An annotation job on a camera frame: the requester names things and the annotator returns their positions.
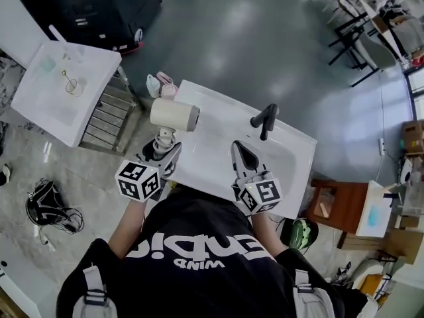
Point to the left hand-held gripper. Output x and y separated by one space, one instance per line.
137 181

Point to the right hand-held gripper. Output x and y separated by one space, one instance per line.
261 194

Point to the cream hair dryer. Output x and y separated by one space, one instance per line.
170 113

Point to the person's left forearm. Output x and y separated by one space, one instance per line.
127 230

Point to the person's right forearm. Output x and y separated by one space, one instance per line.
265 234

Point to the white sink counter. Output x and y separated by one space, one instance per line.
215 128

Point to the black faucet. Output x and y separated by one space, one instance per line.
267 116

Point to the pale blue bottle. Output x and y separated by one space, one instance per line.
153 86

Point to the green striped helmet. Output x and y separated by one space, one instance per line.
301 234

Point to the clear glass cup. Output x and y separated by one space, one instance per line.
75 87

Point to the brown wooden stool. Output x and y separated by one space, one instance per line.
341 207

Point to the person's black printed t-shirt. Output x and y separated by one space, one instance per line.
198 263

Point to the gold spoon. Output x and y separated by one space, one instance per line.
66 76

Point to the white washbasin with metal cabinet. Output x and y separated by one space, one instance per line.
43 101

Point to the white power strip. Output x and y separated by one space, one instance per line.
382 147

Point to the white board with blue patch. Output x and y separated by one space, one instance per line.
374 210

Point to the pale green soap dish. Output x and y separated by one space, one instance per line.
48 65

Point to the black and white shoe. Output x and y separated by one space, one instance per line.
4 175

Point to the black mobile machine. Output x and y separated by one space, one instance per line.
96 8

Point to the white faucet lever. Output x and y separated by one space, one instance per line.
56 33

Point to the grey chair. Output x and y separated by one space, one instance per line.
377 51

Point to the flat brown cardboard box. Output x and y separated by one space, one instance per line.
397 243

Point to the black frame table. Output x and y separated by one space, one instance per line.
351 31

